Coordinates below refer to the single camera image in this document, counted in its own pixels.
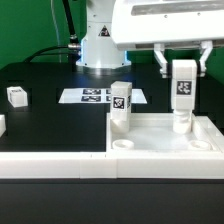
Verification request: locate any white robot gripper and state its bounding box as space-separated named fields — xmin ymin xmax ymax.
xmin=111 ymin=0 xmax=224 ymax=78

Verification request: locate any white square table top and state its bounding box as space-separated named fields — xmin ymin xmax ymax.
xmin=106 ymin=113 xmax=224 ymax=153

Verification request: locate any white sheet with tag markers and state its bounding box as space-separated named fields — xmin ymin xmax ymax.
xmin=59 ymin=88 xmax=147 ymax=104

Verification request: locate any white U-shaped obstacle fence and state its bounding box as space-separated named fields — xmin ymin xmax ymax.
xmin=0 ymin=115 xmax=224 ymax=180

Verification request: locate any black cable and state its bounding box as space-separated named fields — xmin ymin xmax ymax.
xmin=22 ymin=0 xmax=82 ymax=64

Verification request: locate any grey thin cable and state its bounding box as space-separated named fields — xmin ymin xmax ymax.
xmin=50 ymin=0 xmax=63 ymax=64

